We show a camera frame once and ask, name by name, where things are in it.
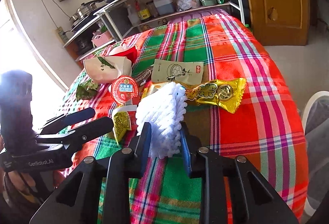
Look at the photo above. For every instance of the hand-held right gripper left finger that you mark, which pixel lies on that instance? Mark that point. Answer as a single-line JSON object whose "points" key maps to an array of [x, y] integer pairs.
{"points": [[145, 147]]}

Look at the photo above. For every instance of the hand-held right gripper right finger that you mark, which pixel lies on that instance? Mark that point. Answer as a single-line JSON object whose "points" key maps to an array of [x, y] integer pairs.
{"points": [[185, 152]]}

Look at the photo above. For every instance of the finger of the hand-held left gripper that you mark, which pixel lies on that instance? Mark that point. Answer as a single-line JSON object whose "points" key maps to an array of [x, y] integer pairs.
{"points": [[77, 115], [97, 126]]}

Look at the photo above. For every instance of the beige paper bag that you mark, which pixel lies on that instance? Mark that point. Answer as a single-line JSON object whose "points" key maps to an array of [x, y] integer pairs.
{"points": [[105, 70]]}

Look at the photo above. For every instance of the brown coffee stick packet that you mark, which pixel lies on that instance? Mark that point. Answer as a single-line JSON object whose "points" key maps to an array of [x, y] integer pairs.
{"points": [[144, 76]]}

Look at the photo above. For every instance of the white trash bin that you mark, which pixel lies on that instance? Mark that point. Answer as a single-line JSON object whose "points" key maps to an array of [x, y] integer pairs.
{"points": [[307, 113]]}

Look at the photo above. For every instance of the person's left hand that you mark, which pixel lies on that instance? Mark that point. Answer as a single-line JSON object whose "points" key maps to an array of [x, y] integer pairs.
{"points": [[23, 183]]}

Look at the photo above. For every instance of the small yellow sauce packet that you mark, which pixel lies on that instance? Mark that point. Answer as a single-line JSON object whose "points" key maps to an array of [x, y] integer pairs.
{"points": [[120, 122]]}

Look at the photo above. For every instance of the crumpled green wrapper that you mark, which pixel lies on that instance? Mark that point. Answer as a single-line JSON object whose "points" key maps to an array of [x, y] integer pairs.
{"points": [[86, 89]]}

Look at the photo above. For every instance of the red jelly cup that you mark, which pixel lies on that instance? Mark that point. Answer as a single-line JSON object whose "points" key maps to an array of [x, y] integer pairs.
{"points": [[124, 89]]}

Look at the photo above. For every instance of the crumpled yellow wrapper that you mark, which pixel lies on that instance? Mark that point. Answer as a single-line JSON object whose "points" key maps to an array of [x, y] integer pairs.
{"points": [[151, 89]]}

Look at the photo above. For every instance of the plaid blanket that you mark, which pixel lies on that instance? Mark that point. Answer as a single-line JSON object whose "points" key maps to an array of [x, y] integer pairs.
{"points": [[244, 124]]}

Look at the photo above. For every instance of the gold candy wrapper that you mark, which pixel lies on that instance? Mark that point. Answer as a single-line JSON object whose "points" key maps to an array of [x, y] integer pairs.
{"points": [[218, 93]]}

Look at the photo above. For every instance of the red tissue box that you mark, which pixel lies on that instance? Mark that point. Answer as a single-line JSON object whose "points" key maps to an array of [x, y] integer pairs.
{"points": [[128, 53]]}

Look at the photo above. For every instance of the pink plastic basket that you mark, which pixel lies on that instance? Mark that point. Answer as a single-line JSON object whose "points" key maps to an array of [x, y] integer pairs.
{"points": [[101, 39]]}

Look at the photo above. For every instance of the white power strip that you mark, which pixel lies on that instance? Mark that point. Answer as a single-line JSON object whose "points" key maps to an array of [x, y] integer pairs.
{"points": [[62, 35]]}

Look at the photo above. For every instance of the beige printed food wrapper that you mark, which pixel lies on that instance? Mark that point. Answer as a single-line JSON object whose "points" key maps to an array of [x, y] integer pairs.
{"points": [[177, 71]]}

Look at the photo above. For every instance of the black induction cooker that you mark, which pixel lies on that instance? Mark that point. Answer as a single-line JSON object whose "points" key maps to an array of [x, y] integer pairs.
{"points": [[84, 23]]}

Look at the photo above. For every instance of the steel cooking pot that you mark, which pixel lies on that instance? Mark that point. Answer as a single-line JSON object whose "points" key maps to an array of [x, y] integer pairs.
{"points": [[82, 12]]}

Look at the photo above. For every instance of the clear plastic bottle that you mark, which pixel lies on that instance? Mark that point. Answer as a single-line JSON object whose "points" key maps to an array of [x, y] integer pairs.
{"points": [[132, 16]]}

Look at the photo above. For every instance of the yellow label oil bottle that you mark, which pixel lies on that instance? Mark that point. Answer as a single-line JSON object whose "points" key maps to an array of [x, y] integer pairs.
{"points": [[143, 12]]}

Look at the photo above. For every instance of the pink storage box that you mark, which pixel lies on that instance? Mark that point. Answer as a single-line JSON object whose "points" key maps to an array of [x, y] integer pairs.
{"points": [[195, 14]]}

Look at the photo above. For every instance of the plastic jug of dark liquid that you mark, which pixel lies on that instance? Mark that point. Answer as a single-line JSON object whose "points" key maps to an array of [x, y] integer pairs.
{"points": [[164, 4]]}

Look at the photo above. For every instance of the clear plastic bag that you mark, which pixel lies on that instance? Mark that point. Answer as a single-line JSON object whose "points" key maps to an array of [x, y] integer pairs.
{"points": [[183, 4]]}

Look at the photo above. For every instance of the green bowl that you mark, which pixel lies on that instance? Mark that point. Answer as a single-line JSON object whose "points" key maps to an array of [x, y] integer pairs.
{"points": [[208, 2]]}

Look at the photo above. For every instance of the white plastic tub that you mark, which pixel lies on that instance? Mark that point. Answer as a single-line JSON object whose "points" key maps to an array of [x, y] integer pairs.
{"points": [[192, 0]]}

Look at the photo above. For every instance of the wooden door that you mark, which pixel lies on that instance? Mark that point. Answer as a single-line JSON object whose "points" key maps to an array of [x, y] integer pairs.
{"points": [[275, 0]]}

